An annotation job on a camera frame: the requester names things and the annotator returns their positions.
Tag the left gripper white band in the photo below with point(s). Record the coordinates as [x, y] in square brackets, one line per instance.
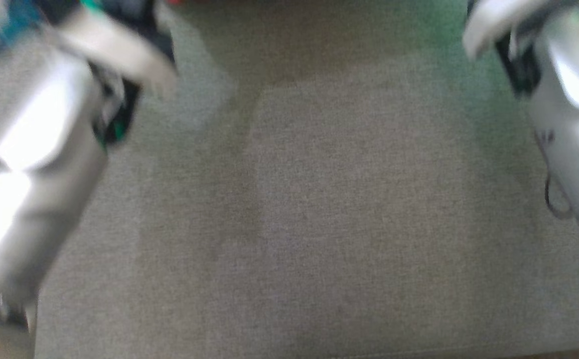
[120, 55]

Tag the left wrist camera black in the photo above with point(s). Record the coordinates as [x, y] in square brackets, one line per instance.
[58, 7]

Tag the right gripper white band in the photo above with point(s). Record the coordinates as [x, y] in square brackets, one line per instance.
[494, 17]

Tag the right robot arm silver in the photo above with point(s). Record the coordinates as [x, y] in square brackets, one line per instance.
[573, 99]

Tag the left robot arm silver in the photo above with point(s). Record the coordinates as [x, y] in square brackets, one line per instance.
[25, 174]

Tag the grey sofa seat cushion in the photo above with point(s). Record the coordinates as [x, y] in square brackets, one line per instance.
[319, 224]

